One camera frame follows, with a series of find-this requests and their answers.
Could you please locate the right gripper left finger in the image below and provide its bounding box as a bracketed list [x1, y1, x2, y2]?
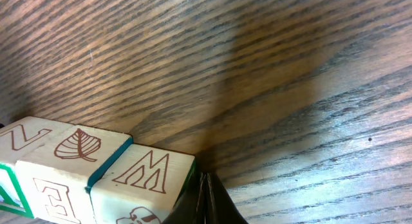
[162, 173, 205, 224]

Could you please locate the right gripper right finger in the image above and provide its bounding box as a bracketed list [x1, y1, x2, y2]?
[205, 173, 248, 224]

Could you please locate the white letter block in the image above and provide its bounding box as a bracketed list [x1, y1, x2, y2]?
[90, 144, 196, 224]

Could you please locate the white patterned block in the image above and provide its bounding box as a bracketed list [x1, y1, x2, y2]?
[16, 126, 133, 224]

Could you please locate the green A block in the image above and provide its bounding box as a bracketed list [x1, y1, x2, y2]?
[1, 116, 71, 218]

